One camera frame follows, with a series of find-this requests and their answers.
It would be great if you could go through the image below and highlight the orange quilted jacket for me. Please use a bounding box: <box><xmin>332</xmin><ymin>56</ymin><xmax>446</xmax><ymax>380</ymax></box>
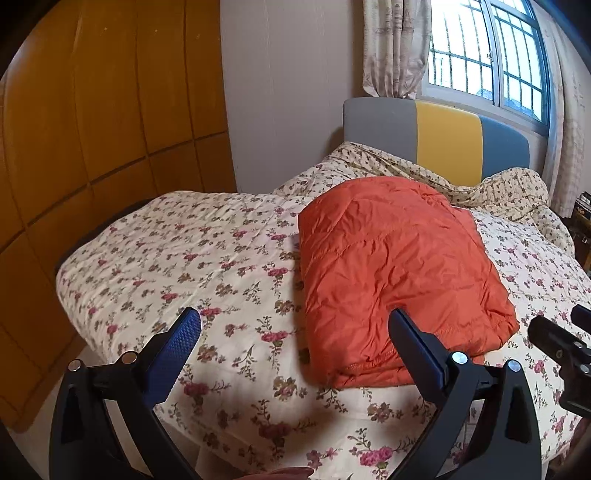
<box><xmin>298</xmin><ymin>178</ymin><xmax>521</xmax><ymax>390</ymax></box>

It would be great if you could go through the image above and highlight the wooden wardrobe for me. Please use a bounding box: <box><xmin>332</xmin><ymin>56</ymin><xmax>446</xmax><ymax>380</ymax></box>
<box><xmin>0</xmin><ymin>0</ymin><xmax>239</xmax><ymax>435</ymax></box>

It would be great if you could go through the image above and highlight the person's left hand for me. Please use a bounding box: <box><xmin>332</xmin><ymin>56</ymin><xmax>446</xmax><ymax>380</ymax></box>
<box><xmin>244</xmin><ymin>466</ymin><xmax>316</xmax><ymax>480</ymax></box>

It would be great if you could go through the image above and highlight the floral quilt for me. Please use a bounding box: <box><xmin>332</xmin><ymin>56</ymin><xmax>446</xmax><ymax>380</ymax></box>
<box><xmin>55</xmin><ymin>141</ymin><xmax>591</xmax><ymax>480</ymax></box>

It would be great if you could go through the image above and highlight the grey yellow blue headboard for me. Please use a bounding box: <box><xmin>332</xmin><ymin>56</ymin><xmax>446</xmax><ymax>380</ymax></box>
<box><xmin>342</xmin><ymin>97</ymin><xmax>531</xmax><ymax>184</ymax></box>

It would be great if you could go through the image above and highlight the barred window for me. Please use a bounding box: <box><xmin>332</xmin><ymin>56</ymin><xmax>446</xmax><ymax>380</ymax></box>
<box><xmin>426</xmin><ymin>0</ymin><xmax>553</xmax><ymax>124</ymax></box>

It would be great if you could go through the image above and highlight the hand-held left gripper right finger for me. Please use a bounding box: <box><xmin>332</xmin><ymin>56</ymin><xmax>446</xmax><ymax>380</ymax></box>
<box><xmin>388</xmin><ymin>308</ymin><xmax>542</xmax><ymax>480</ymax></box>

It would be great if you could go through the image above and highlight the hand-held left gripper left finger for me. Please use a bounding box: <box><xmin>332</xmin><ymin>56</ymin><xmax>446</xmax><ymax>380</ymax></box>
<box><xmin>48</xmin><ymin>307</ymin><xmax>203</xmax><ymax>480</ymax></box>

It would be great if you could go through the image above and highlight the floral curtain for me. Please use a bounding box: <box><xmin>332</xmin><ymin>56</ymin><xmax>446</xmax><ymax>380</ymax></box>
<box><xmin>361</xmin><ymin>0</ymin><xmax>433</xmax><ymax>100</ymax></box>
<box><xmin>538</xmin><ymin>0</ymin><xmax>591</xmax><ymax>219</ymax></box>

